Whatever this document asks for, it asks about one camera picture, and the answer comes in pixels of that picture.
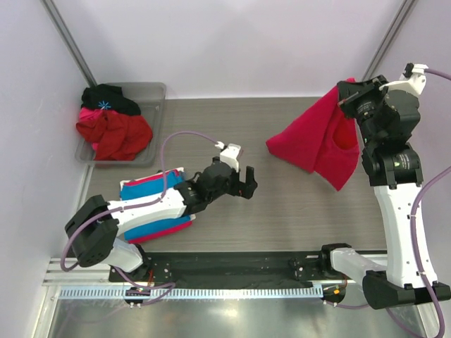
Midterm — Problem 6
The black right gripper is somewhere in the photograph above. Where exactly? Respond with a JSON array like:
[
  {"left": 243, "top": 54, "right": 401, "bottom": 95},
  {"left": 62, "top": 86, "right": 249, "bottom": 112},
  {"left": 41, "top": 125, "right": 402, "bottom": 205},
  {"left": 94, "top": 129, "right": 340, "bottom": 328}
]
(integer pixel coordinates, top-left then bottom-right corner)
[{"left": 338, "top": 75, "right": 393, "bottom": 146}]

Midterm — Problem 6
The crimson pink t-shirt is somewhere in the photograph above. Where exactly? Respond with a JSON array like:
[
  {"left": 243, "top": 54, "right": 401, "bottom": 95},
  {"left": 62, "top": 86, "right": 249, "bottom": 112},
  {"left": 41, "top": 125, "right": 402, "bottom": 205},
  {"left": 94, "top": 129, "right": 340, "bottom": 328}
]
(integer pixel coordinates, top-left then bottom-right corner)
[{"left": 266, "top": 86, "right": 360, "bottom": 191}]

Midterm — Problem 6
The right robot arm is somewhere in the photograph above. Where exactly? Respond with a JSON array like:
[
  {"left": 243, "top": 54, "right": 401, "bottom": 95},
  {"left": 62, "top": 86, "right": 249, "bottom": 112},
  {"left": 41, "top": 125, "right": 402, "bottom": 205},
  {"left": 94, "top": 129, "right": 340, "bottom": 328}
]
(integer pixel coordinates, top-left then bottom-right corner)
[{"left": 317, "top": 75, "right": 450, "bottom": 309}]

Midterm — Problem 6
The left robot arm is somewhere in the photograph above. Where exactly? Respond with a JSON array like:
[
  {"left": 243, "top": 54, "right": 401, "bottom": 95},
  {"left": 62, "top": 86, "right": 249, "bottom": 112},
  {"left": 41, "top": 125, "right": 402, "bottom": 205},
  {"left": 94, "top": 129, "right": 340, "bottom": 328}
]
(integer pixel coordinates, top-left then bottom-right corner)
[{"left": 60, "top": 157, "right": 258, "bottom": 281}]

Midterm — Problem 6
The folded pink t-shirt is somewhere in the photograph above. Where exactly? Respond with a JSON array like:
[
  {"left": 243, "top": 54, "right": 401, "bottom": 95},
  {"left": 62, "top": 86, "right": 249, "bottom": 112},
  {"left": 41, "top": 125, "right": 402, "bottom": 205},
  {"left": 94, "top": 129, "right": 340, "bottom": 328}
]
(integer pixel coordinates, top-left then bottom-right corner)
[{"left": 119, "top": 167, "right": 196, "bottom": 244}]

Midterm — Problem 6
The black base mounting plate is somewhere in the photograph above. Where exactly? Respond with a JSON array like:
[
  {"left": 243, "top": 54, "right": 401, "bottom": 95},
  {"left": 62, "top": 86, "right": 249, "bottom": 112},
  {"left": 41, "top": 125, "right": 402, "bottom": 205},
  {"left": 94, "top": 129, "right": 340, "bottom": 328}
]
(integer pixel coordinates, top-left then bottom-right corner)
[{"left": 125, "top": 251, "right": 344, "bottom": 284}]

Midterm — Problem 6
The folded blue t-shirt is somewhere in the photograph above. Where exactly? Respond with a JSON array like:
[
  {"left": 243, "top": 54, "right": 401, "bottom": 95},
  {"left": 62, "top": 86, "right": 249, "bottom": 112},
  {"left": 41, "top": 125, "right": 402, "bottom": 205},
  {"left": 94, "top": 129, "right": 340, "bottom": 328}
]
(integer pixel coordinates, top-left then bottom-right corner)
[{"left": 119, "top": 170, "right": 193, "bottom": 243}]

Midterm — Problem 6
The grey plastic bin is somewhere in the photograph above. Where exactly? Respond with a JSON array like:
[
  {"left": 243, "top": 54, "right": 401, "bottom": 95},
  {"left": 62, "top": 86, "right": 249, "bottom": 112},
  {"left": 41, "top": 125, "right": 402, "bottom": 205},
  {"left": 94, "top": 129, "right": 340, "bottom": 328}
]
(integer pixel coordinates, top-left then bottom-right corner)
[{"left": 75, "top": 82, "right": 166, "bottom": 167}]

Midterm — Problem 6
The dark red t-shirt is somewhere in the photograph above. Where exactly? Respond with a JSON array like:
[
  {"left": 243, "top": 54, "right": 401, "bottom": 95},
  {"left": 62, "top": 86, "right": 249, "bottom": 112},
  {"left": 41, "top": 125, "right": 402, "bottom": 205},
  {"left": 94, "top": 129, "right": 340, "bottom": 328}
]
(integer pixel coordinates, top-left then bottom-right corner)
[{"left": 75, "top": 111, "right": 153, "bottom": 161}]

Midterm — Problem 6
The black t-shirt with blue print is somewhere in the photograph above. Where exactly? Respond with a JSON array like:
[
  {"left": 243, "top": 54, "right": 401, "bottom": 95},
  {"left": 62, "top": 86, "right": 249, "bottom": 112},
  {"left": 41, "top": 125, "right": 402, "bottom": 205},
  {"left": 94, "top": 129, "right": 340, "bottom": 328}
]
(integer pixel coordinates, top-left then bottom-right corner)
[{"left": 81, "top": 84, "right": 141, "bottom": 116}]

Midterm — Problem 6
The pink t-shirt in bin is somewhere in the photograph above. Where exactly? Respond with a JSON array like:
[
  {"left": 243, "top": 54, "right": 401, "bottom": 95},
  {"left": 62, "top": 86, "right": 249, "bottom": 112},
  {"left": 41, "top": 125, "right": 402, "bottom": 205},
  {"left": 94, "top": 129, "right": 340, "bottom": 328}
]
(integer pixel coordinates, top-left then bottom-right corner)
[{"left": 76, "top": 108, "right": 107, "bottom": 151}]

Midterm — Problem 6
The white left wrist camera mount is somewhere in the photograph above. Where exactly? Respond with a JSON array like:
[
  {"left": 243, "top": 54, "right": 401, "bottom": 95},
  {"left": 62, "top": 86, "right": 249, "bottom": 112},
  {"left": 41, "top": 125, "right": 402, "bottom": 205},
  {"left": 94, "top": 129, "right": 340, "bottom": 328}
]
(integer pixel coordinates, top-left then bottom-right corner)
[{"left": 214, "top": 142, "right": 242, "bottom": 173}]

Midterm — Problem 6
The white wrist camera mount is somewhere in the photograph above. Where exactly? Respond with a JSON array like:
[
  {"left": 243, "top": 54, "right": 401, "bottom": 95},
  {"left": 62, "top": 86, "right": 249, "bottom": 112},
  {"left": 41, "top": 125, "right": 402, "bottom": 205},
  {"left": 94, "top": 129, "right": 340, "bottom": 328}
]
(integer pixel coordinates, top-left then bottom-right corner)
[
  {"left": 379, "top": 63, "right": 428, "bottom": 98},
  {"left": 214, "top": 142, "right": 242, "bottom": 173}
]

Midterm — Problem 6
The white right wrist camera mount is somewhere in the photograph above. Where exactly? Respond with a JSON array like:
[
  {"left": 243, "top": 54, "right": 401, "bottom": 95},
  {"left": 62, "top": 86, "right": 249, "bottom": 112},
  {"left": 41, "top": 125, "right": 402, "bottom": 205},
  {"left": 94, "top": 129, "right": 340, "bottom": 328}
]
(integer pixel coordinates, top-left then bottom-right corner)
[{"left": 379, "top": 63, "right": 428, "bottom": 98}]

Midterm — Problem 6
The slotted white cable duct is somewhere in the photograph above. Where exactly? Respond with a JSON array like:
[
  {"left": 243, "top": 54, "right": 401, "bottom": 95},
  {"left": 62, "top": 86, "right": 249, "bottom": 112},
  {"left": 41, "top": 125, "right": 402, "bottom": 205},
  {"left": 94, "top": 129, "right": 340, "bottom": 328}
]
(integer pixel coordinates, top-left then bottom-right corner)
[{"left": 58, "top": 284, "right": 323, "bottom": 300}]

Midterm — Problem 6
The right aluminium frame post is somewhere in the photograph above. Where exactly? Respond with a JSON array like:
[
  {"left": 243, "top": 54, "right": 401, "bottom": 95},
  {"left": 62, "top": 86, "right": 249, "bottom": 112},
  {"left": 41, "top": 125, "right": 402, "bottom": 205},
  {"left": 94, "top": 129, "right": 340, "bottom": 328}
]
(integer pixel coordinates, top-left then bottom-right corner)
[{"left": 362, "top": 0, "right": 418, "bottom": 80}]

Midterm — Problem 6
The aluminium frame post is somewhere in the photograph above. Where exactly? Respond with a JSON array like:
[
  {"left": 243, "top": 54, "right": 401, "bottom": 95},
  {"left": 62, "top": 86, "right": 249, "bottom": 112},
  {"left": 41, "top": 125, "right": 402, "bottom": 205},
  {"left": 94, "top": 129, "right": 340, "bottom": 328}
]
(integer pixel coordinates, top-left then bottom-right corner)
[
  {"left": 362, "top": 0, "right": 418, "bottom": 80},
  {"left": 41, "top": 0, "right": 97, "bottom": 87}
]

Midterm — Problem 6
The aluminium front rail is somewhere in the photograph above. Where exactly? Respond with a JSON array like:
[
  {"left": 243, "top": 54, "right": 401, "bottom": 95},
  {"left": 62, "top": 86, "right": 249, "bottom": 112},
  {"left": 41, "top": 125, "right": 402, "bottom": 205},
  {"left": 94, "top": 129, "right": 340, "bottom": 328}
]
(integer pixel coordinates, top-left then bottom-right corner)
[{"left": 42, "top": 258, "right": 110, "bottom": 286}]

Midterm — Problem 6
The left aluminium frame post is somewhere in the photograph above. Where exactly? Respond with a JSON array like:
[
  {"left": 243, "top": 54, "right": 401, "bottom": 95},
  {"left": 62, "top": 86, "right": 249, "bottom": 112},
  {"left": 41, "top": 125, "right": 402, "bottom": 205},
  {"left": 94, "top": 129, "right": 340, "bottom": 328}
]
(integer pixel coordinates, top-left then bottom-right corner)
[{"left": 41, "top": 0, "right": 97, "bottom": 87}]

